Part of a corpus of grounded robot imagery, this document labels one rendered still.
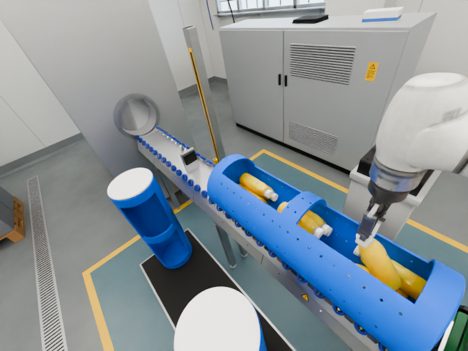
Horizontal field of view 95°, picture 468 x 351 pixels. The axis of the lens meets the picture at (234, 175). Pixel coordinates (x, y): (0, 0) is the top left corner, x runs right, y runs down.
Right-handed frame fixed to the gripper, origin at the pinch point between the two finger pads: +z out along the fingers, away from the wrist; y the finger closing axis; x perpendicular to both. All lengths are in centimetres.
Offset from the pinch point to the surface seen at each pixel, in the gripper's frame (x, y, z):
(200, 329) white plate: -23, 49, 25
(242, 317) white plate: -16.2, 36.9, 24.5
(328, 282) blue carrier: -2.0, 13.0, 13.7
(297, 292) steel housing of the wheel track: -11.6, 12.8, 41.5
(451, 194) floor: 22, -192, 127
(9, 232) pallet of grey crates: -286, 164, 113
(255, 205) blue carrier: -35.3, 8.9, 7.8
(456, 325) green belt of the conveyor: 31, -15, 39
